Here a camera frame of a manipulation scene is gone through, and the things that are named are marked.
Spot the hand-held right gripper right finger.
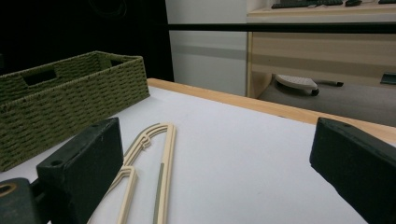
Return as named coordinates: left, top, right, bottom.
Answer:
left=309, top=117, right=396, bottom=224

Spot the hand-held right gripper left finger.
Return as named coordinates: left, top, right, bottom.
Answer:
left=36, top=117, right=124, bottom=224

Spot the green woven basket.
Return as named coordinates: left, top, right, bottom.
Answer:
left=0, top=50, right=151, bottom=173

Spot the white footrest with wheel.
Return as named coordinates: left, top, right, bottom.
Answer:
left=274, top=74, right=320, bottom=96

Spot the wooden cabinet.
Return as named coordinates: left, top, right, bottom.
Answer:
left=246, top=2, right=396, bottom=99

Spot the black curtain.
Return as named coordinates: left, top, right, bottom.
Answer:
left=0, top=0, right=175, bottom=82

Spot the black horizontal bar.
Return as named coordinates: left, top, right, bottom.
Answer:
left=167, top=22, right=396, bottom=35

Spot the black keyboard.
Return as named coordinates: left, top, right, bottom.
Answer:
left=270, top=0, right=344, bottom=9

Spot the dark flat floor bracket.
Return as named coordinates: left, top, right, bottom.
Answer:
left=379, top=72, right=396, bottom=86

